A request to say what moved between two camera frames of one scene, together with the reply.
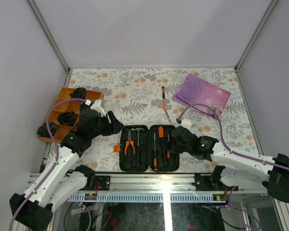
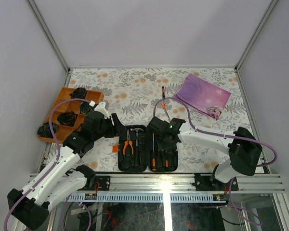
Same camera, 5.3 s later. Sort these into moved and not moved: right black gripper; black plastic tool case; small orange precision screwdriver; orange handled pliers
Moved: right black gripper
Not moved: black plastic tool case; small orange precision screwdriver; orange handled pliers
